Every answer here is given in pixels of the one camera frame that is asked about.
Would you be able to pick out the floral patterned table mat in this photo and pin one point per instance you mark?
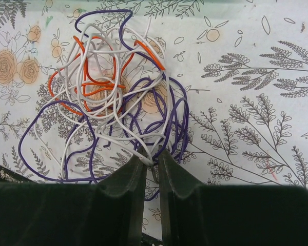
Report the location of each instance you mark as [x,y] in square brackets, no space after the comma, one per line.
[221,85]

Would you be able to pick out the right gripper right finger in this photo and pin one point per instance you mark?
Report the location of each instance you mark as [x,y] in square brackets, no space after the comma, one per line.
[193,213]

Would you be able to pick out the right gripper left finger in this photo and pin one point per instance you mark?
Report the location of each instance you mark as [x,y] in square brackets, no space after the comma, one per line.
[107,213]

